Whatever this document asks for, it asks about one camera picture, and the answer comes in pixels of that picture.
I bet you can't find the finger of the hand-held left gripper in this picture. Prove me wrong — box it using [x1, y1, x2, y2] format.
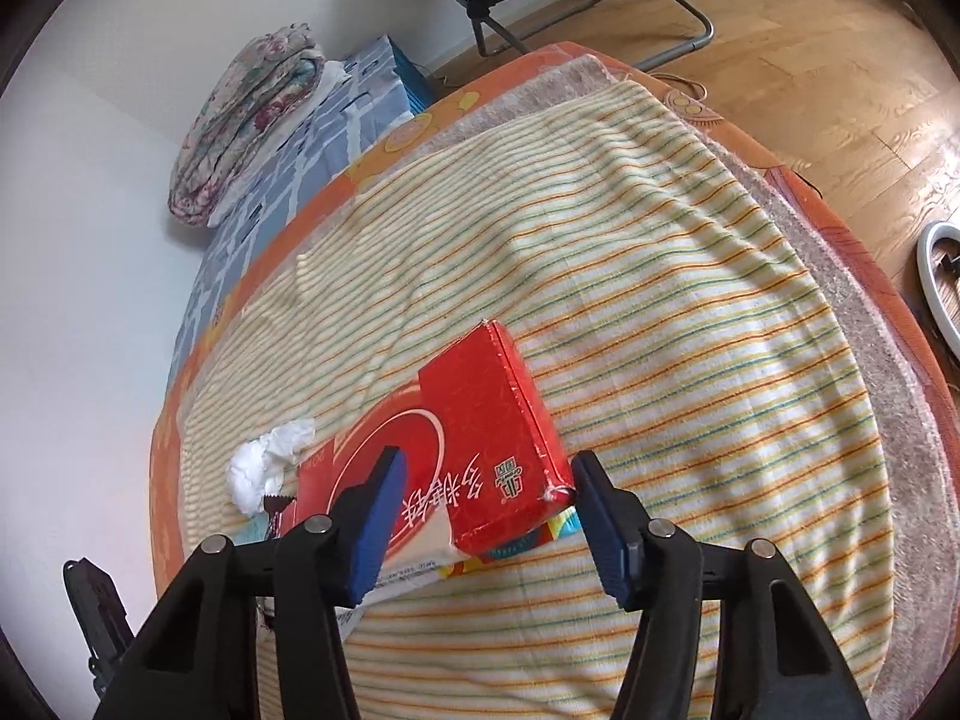
[62, 557, 136, 695]

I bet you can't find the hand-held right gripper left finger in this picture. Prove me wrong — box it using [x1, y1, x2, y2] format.
[94, 446, 410, 720]

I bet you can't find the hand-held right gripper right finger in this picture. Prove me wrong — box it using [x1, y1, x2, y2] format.
[571, 451, 875, 720]

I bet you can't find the red cardboard box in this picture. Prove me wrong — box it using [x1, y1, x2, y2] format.
[295, 320, 577, 592]

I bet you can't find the white printed packaging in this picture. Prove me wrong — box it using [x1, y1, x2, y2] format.
[336, 562, 455, 640]

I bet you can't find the teal orange packet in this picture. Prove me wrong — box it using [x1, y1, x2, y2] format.
[450, 508, 580, 575]

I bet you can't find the white crumpled tissue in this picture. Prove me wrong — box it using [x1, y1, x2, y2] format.
[225, 420, 317, 517]

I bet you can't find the orange flower bedsheet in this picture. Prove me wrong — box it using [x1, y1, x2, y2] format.
[148, 41, 960, 616]

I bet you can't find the striped yellow blanket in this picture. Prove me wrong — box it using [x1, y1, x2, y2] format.
[180, 79, 890, 720]

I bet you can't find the blue checked sheet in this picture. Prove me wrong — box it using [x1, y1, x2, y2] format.
[169, 34, 440, 391]

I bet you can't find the floral folded quilt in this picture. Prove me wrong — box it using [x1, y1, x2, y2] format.
[169, 24, 327, 226]

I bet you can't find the white ring light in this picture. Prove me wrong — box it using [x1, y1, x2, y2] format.
[911, 219, 960, 361]

